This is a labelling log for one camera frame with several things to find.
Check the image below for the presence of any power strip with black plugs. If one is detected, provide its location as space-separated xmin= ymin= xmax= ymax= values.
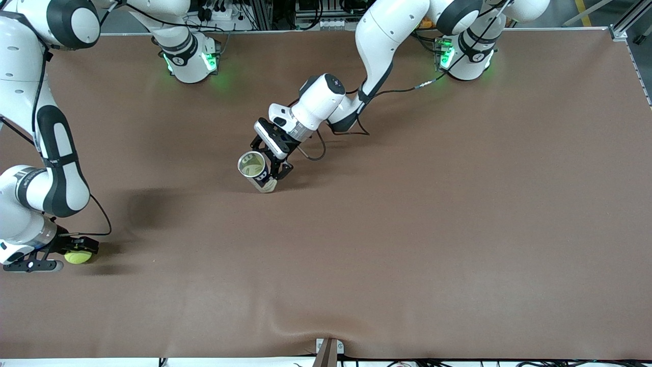
xmin=196 ymin=0 xmax=241 ymax=22

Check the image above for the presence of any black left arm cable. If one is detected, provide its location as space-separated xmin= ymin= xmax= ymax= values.
xmin=298 ymin=0 xmax=513 ymax=162

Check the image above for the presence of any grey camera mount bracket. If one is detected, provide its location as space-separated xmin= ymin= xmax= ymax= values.
xmin=315 ymin=337 xmax=345 ymax=367

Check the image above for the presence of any brown table mat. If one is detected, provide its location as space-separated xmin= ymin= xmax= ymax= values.
xmin=0 ymin=28 xmax=652 ymax=360

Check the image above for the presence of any black electronics box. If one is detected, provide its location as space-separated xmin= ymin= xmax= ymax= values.
xmin=295 ymin=0 xmax=358 ymax=18

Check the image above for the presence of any white power strip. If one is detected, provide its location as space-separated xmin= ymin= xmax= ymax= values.
xmin=295 ymin=18 xmax=358 ymax=31

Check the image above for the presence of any silver tennis ball can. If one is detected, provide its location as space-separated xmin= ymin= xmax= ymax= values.
xmin=237 ymin=151 xmax=279 ymax=194

